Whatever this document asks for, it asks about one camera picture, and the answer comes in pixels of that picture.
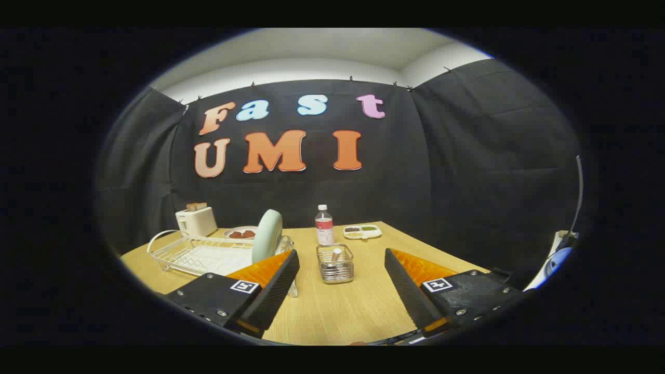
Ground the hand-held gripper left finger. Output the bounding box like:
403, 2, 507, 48
165, 249, 301, 339

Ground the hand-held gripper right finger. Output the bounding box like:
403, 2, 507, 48
384, 248, 525, 337

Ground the pale green plate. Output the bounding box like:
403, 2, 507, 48
252, 209, 284, 264

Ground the metal wire basket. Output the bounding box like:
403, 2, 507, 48
316, 244, 355, 284

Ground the white wire dish rack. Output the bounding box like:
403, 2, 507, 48
147, 230, 300, 298

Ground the white divided sauce dish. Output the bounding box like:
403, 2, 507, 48
343, 224, 382, 240

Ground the clear bottle with red label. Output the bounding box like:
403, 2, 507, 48
315, 204, 335, 246

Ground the white toaster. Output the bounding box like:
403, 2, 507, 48
175, 206, 218, 237

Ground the black backdrop cloth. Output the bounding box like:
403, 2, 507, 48
96, 58, 582, 291

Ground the white and blue object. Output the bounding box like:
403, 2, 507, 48
525, 231, 577, 291

